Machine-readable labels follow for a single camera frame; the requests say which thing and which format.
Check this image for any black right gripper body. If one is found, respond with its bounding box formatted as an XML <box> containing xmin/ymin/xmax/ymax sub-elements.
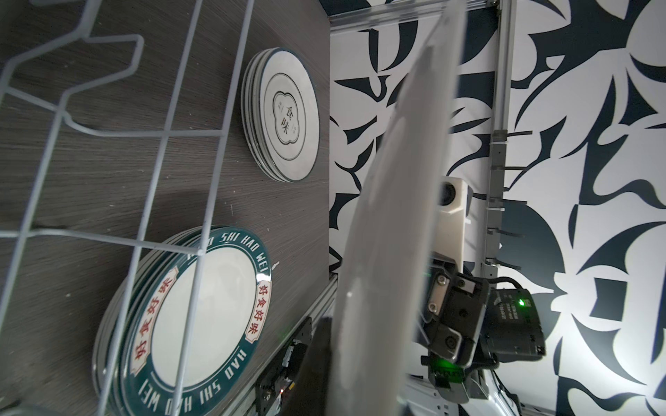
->
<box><xmin>417</xmin><ymin>255</ymin><xmax>546</xmax><ymax>403</ymax></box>

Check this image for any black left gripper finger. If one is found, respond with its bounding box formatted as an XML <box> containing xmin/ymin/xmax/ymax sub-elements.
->
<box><xmin>288</xmin><ymin>317</ymin><xmax>332</xmax><ymax>416</ymax></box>

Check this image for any green cloud pattern plate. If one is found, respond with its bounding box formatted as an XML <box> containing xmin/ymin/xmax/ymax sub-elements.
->
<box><xmin>258</xmin><ymin>48</ymin><xmax>320</xmax><ymax>182</ymax></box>

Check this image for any stack of unloaded plates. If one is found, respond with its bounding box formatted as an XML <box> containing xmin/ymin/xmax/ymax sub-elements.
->
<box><xmin>240</xmin><ymin>48</ymin><xmax>288</xmax><ymax>183</ymax></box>

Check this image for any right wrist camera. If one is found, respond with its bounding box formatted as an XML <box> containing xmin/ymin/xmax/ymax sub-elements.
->
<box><xmin>433</xmin><ymin>176</ymin><xmax>471</xmax><ymax>271</ymax></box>

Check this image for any white wire dish rack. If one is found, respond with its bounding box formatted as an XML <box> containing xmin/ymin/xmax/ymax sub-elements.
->
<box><xmin>1</xmin><ymin>1</ymin><xmax>246</xmax><ymax>415</ymax></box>

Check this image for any aluminium cage frame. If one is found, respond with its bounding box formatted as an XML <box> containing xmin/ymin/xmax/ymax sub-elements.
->
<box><xmin>330</xmin><ymin>2</ymin><xmax>500</xmax><ymax>143</ymax></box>

